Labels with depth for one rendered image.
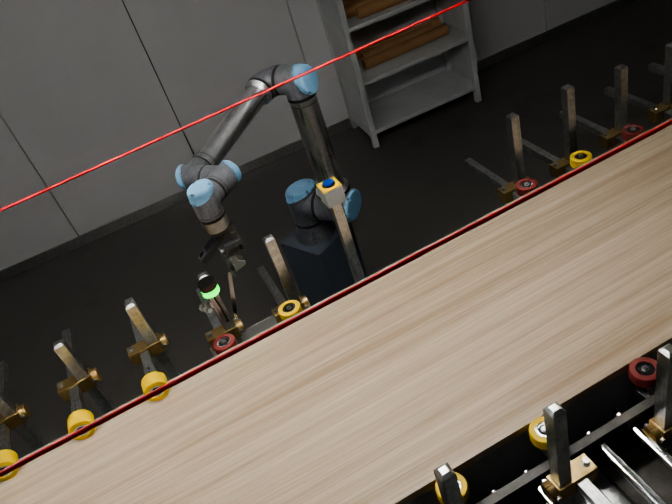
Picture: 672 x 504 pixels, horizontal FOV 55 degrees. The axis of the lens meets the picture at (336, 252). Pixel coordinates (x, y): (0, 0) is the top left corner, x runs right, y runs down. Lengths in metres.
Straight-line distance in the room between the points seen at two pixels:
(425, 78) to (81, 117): 2.55
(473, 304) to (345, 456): 0.63
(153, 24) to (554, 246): 3.14
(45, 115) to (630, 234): 3.65
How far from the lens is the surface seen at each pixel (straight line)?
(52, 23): 4.57
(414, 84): 5.27
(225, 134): 2.42
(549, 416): 1.53
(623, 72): 2.80
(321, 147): 2.69
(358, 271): 2.43
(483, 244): 2.31
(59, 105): 4.70
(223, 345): 2.26
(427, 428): 1.82
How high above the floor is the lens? 2.37
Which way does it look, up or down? 37 degrees down
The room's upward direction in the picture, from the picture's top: 19 degrees counter-clockwise
